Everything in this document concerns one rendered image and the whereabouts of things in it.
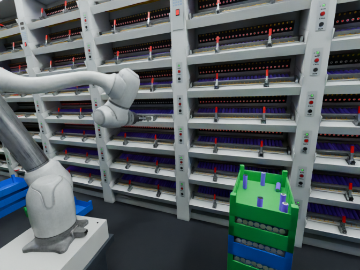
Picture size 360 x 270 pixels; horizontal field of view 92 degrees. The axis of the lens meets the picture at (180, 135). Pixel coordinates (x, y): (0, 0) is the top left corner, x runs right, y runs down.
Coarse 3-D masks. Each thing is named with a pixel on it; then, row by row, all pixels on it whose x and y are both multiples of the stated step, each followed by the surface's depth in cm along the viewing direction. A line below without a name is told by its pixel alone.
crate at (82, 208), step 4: (76, 200) 150; (80, 200) 148; (76, 204) 151; (80, 204) 149; (84, 204) 147; (88, 204) 143; (76, 208) 146; (80, 208) 146; (84, 208) 137; (88, 208) 141; (92, 208) 145; (76, 212) 141; (80, 212) 134; (84, 212) 137
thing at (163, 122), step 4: (132, 104) 144; (136, 104) 143; (140, 104) 141; (144, 104) 140; (148, 104) 138; (152, 104) 137; (156, 104) 136; (160, 104) 135; (164, 104) 133; (168, 104) 132; (172, 104) 131; (172, 116) 114; (156, 120) 122; (160, 120) 121; (164, 120) 120; (168, 120) 119; (172, 120) 118; (136, 124) 128; (140, 124) 127; (144, 124) 126; (148, 124) 124; (152, 124) 123; (156, 124) 122; (160, 124) 121; (164, 124) 120; (168, 124) 119; (172, 124) 117
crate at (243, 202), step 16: (240, 176) 86; (256, 176) 84; (272, 176) 81; (240, 192) 75; (256, 192) 75; (272, 192) 74; (288, 192) 69; (240, 208) 59; (256, 208) 57; (272, 208) 64; (288, 208) 64; (272, 224) 56; (288, 224) 54
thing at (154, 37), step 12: (72, 0) 148; (168, 0) 121; (120, 12) 135; (132, 12) 131; (288, 12) 99; (300, 12) 97; (72, 24) 153; (216, 24) 113; (228, 24) 111; (240, 24) 108; (252, 24) 106; (144, 36) 132; (156, 36) 129; (168, 36) 126; (84, 48) 154; (240, 60) 112; (252, 60) 110; (264, 60) 108; (288, 96) 107; (288, 108) 108
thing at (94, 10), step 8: (88, 0) 120; (96, 0) 126; (104, 0) 122; (112, 0) 115; (120, 0) 112; (128, 0) 111; (136, 0) 109; (144, 0) 108; (152, 0) 121; (96, 8) 120; (104, 8) 118; (112, 8) 116; (120, 8) 126
